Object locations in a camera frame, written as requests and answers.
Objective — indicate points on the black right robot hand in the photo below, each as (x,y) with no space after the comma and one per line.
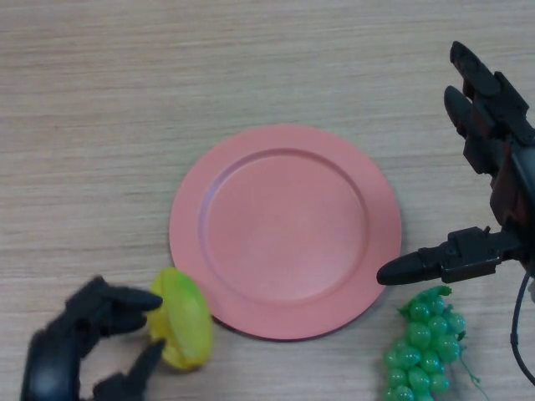
(510,171)

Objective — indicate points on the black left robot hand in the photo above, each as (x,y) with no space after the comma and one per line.
(54,359)

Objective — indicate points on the yellow starfruit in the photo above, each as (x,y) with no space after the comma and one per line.
(186,321)

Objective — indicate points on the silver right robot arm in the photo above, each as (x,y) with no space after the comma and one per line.
(532,290)

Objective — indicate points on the pink round plate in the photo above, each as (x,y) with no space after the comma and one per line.
(288,231)

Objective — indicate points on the green grape bunch in net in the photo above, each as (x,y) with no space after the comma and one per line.
(422,338)

